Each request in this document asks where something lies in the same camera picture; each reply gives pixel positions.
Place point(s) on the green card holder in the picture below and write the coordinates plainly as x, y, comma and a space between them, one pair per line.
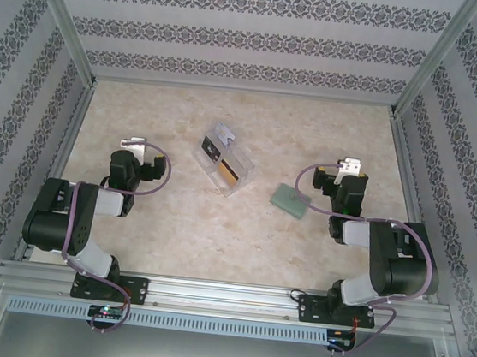
289, 201

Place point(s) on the clear acrylic card stand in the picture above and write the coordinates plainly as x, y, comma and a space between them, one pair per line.
235, 165

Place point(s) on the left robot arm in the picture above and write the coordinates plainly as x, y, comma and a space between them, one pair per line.
53, 217

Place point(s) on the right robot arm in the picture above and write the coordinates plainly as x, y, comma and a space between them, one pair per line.
405, 266

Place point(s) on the black card with white logo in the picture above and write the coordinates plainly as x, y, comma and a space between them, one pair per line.
211, 149

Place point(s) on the gold card with dark stripe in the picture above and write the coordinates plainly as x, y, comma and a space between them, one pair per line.
228, 177

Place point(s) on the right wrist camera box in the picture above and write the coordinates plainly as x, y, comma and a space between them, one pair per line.
350, 167

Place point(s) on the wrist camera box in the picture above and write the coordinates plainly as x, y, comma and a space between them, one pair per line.
136, 146
350, 167

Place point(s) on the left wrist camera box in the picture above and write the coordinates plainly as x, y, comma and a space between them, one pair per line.
136, 146

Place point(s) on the aluminium side rail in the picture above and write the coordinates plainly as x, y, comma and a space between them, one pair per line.
409, 193
68, 142

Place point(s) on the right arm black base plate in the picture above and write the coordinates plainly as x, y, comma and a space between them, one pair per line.
310, 309

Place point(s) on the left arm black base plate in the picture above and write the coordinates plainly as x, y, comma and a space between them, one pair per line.
139, 290

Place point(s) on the aluminium frame post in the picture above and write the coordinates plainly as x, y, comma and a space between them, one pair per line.
63, 16
440, 55

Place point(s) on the aluminium mounting rail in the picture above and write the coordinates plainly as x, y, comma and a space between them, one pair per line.
224, 299

